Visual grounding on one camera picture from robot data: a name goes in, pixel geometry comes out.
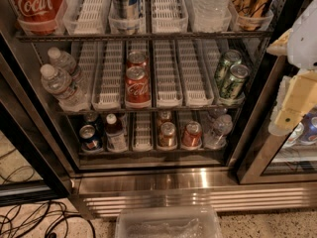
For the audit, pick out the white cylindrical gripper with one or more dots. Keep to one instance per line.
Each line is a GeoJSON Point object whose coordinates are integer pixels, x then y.
{"type": "Point", "coordinates": [304, 42]}

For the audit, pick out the red coke can bottom shelf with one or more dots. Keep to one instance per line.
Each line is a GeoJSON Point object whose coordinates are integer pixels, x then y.
{"type": "Point", "coordinates": [191, 135]}

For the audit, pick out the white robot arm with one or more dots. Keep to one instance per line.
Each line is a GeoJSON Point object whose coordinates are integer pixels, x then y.
{"type": "Point", "coordinates": [302, 43]}

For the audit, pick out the front green can middle shelf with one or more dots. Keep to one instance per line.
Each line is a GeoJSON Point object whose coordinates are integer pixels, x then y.
{"type": "Point", "coordinates": [234, 81]}

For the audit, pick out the green can shelf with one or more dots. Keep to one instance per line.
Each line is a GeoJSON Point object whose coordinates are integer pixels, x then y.
{"type": "Point", "coordinates": [227, 59]}
{"type": "Point", "coordinates": [234, 81]}

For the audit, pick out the rear green can middle shelf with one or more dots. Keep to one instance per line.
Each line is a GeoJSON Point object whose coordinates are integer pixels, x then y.
{"type": "Point", "coordinates": [227, 59]}

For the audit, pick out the gold brown can top shelf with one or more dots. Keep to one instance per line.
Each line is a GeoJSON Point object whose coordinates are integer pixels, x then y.
{"type": "Point", "coordinates": [250, 15]}

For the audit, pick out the blue can behind right door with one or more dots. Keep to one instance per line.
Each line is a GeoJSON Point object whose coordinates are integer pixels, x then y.
{"type": "Point", "coordinates": [309, 135]}

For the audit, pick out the clear water bottle top shelf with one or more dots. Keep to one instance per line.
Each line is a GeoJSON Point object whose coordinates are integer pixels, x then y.
{"type": "Point", "coordinates": [211, 0]}

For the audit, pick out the clear water bottle shelf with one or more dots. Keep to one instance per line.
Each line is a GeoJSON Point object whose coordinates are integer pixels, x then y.
{"type": "Point", "coordinates": [211, 0]}
{"type": "Point", "coordinates": [216, 137]}

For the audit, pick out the white can behind right door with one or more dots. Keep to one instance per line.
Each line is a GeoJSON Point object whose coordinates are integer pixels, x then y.
{"type": "Point", "coordinates": [297, 132]}

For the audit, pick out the clear water bottle bottom shelf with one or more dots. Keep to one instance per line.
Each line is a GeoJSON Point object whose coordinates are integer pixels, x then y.
{"type": "Point", "coordinates": [216, 137]}

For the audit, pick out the rear orange can bottom shelf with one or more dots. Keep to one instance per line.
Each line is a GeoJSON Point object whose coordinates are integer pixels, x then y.
{"type": "Point", "coordinates": [164, 116]}

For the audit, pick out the orange can shelf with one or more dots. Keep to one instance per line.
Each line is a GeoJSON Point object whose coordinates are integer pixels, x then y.
{"type": "Point", "coordinates": [166, 136]}
{"type": "Point", "coordinates": [164, 116]}

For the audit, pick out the rear red coke can middle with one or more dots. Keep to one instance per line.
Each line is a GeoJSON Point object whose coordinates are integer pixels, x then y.
{"type": "Point", "coordinates": [137, 58]}

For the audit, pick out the front orange can bottom shelf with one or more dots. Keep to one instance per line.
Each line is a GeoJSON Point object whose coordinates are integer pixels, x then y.
{"type": "Point", "coordinates": [166, 136]}

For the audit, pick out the front red coke can middle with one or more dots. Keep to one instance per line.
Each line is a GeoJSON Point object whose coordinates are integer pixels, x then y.
{"type": "Point", "coordinates": [137, 87]}

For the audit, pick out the steel fridge with glass doors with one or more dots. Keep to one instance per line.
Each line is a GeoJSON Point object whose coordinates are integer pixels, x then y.
{"type": "Point", "coordinates": [253, 171]}

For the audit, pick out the silver blue can top shelf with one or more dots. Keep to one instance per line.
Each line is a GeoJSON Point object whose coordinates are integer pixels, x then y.
{"type": "Point", "coordinates": [126, 9]}

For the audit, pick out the blue pepsi can bottom shelf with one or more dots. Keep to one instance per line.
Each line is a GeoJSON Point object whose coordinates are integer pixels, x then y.
{"type": "Point", "coordinates": [90, 140]}

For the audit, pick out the rear water bottle middle shelf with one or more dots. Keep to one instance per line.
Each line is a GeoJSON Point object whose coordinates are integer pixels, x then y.
{"type": "Point", "coordinates": [66, 61]}

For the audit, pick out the front water bottle middle shelf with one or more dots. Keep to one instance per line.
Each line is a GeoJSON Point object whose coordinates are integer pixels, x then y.
{"type": "Point", "coordinates": [69, 94]}

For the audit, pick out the large red Coca-Cola can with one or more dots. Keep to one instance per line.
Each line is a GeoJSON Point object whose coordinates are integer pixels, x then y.
{"type": "Point", "coordinates": [41, 17]}

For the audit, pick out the brown drink bottle white cap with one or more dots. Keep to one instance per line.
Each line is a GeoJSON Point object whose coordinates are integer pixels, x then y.
{"type": "Point", "coordinates": [115, 133]}

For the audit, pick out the clear plastic bin on floor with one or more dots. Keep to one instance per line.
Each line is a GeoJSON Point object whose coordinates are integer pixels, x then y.
{"type": "Point", "coordinates": [169, 222]}

